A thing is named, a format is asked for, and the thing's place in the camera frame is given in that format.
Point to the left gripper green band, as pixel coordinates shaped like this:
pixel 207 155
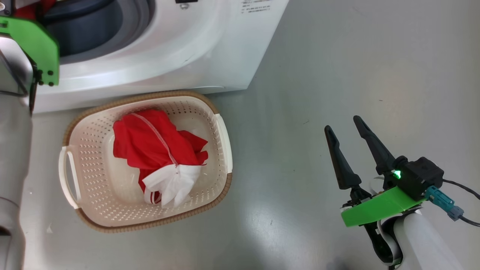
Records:
pixel 37 48

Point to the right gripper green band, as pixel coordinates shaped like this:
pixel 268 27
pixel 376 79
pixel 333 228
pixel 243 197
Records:
pixel 378 208

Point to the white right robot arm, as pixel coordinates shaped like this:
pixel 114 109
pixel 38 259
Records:
pixel 427 243

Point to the white front-load washing machine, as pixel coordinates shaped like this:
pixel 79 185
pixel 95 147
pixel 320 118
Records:
pixel 168 48

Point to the cream perforated laundry basket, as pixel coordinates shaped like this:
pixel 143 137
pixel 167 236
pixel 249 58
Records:
pixel 93 195

